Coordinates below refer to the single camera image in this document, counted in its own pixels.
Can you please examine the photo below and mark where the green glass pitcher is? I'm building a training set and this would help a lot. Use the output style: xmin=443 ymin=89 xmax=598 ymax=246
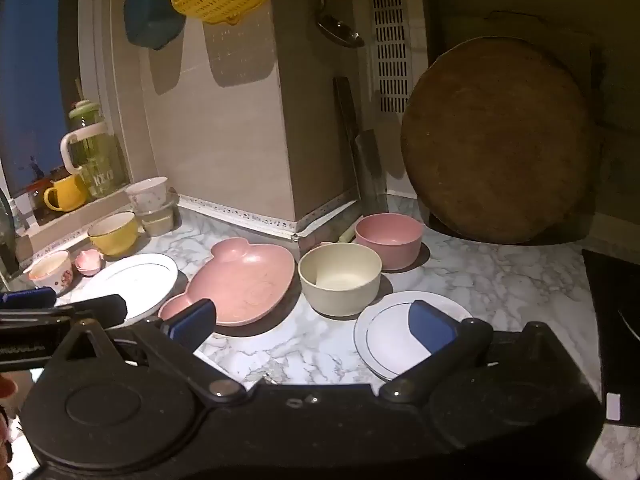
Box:
xmin=60 ymin=100 xmax=128 ymax=199

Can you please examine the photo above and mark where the metal ladle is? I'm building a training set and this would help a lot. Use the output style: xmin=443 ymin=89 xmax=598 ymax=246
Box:
xmin=314 ymin=0 xmax=366 ymax=49

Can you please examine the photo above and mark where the white plate with dark ring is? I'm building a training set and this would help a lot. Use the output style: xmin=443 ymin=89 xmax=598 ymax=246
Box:
xmin=70 ymin=253 xmax=180 ymax=328
xmin=353 ymin=291 xmax=473 ymax=382

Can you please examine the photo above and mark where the dark glass jar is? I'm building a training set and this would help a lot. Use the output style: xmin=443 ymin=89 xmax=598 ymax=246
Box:
xmin=22 ymin=177 xmax=56 ymax=226

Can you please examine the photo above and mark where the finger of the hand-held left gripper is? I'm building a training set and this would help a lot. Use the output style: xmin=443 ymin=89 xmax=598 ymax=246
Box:
xmin=0 ymin=286 xmax=57 ymax=311
xmin=50 ymin=294 xmax=128 ymax=329

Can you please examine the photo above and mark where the cleaver knife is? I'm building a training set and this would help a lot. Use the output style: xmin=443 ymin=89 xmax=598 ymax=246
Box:
xmin=333 ymin=76 xmax=390 ymax=216

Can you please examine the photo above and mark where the pink fish-shaped plate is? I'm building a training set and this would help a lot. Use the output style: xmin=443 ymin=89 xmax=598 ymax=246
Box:
xmin=158 ymin=238 xmax=296 ymax=327

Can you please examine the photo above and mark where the small pink dish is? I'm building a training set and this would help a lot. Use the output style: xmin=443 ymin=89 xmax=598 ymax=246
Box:
xmin=75 ymin=250 xmax=105 ymax=277

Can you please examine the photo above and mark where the pink bowl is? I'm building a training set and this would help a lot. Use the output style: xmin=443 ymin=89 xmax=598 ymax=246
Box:
xmin=354 ymin=213 xmax=425 ymax=272

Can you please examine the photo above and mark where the white dotted bowl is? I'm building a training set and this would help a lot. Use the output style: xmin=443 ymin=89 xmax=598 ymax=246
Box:
xmin=124 ymin=176 xmax=169 ymax=213

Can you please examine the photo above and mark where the glass food container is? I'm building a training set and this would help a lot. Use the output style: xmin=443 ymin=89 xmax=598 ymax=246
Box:
xmin=136 ymin=195 xmax=180 ymax=237

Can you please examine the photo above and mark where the white bowl with red print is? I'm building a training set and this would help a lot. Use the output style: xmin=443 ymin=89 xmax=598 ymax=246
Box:
xmin=26 ymin=250 xmax=74 ymax=295

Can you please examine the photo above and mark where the round wooden cutting board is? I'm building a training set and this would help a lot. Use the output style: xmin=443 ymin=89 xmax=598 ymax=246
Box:
xmin=400 ymin=36 xmax=603 ymax=245

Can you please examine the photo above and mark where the window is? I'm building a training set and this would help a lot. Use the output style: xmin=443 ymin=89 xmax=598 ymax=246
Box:
xmin=0 ymin=0 xmax=81 ymax=198

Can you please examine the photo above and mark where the cream bowl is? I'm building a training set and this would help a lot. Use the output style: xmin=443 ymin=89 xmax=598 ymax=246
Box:
xmin=298 ymin=242 xmax=383 ymax=318

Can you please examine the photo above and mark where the person's left hand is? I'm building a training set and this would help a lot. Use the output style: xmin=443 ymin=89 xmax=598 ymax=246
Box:
xmin=0 ymin=377 xmax=17 ymax=467

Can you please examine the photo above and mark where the black cooktop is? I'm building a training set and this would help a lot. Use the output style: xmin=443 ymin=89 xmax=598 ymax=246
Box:
xmin=581 ymin=248 xmax=640 ymax=428

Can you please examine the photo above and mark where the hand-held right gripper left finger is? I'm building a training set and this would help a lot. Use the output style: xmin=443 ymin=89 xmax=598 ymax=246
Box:
xmin=47 ymin=298 xmax=248 ymax=403

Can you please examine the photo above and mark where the yellow mug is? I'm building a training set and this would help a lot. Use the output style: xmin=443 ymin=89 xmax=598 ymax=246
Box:
xmin=43 ymin=174 xmax=90 ymax=212

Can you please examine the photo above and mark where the yellow bowl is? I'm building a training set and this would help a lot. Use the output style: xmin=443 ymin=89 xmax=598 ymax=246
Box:
xmin=87 ymin=211 xmax=139 ymax=257

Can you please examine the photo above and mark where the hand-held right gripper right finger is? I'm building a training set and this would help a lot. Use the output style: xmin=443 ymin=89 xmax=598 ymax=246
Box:
xmin=378 ymin=300 xmax=581 ymax=403

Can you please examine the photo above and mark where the teal hanging container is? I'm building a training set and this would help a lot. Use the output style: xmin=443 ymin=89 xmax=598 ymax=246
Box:
xmin=123 ymin=0 xmax=187 ymax=51

